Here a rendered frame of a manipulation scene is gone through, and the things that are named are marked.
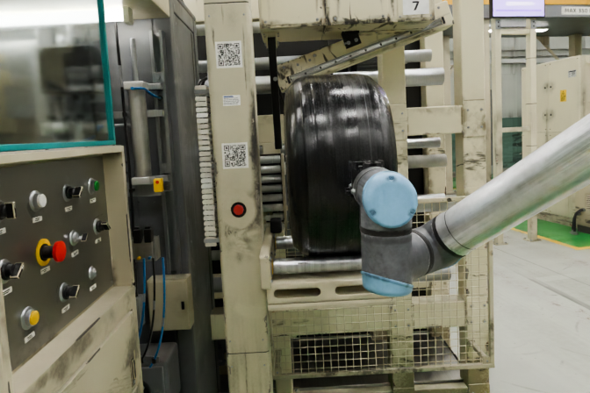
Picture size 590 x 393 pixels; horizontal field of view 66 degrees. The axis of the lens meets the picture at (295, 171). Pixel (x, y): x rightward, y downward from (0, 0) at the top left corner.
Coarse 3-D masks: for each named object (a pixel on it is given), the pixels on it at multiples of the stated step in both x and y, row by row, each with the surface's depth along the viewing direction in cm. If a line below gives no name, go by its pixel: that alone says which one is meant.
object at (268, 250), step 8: (264, 240) 140; (272, 240) 147; (264, 248) 130; (272, 248) 144; (264, 256) 123; (272, 256) 141; (264, 264) 123; (264, 272) 123; (264, 280) 124; (272, 280) 125; (264, 288) 124
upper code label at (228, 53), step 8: (240, 40) 129; (216, 48) 129; (224, 48) 129; (232, 48) 129; (240, 48) 129; (216, 56) 129; (224, 56) 129; (232, 56) 129; (240, 56) 130; (216, 64) 130; (224, 64) 130; (232, 64) 130; (240, 64) 130
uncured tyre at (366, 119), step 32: (288, 96) 126; (320, 96) 120; (352, 96) 120; (384, 96) 124; (288, 128) 119; (320, 128) 115; (352, 128) 115; (384, 128) 115; (288, 160) 117; (320, 160) 113; (352, 160) 113; (384, 160) 114; (288, 192) 121; (320, 192) 114; (320, 224) 117; (352, 224) 118
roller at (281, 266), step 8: (312, 256) 129; (320, 256) 129; (328, 256) 129; (336, 256) 128; (344, 256) 128; (352, 256) 128; (360, 256) 128; (272, 264) 128; (280, 264) 127; (288, 264) 127; (296, 264) 127; (304, 264) 127; (312, 264) 127; (320, 264) 127; (328, 264) 127; (336, 264) 127; (344, 264) 127; (352, 264) 127; (360, 264) 127; (272, 272) 127; (280, 272) 127; (288, 272) 128; (296, 272) 128; (304, 272) 128; (312, 272) 128
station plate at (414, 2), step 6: (408, 0) 154; (414, 0) 154; (420, 0) 154; (426, 0) 154; (408, 6) 154; (414, 6) 154; (420, 6) 154; (426, 6) 154; (408, 12) 154; (414, 12) 154; (420, 12) 154; (426, 12) 155
